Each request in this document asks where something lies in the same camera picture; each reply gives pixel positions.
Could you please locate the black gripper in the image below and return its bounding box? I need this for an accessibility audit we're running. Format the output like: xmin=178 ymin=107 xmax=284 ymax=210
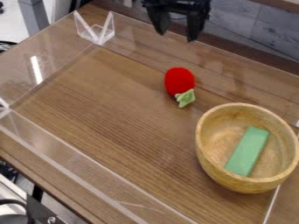
xmin=142 ymin=0 xmax=212 ymax=42

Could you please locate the red plush strawberry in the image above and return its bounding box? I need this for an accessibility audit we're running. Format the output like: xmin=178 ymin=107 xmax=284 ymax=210
xmin=165 ymin=67 xmax=196 ymax=109

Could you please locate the wooden bowl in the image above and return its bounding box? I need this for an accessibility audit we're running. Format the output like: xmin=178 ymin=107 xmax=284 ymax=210
xmin=196 ymin=102 xmax=299 ymax=193

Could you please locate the green rectangular block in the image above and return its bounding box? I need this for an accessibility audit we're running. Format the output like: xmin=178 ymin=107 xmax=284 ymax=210
xmin=225 ymin=126 xmax=270 ymax=177

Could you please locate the black metal table leg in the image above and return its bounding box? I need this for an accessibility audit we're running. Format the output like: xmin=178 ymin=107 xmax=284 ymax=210
xmin=33 ymin=185 xmax=43 ymax=202

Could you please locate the clear acrylic corner bracket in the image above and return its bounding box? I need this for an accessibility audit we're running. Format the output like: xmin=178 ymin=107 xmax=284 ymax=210
xmin=74 ymin=10 xmax=117 ymax=46

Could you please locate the clear acrylic tray wall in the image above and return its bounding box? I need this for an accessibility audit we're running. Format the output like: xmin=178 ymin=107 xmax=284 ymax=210
xmin=0 ymin=14 xmax=299 ymax=224

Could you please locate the black cable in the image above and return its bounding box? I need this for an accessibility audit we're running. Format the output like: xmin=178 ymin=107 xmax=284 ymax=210
xmin=0 ymin=199 xmax=43 ymax=224

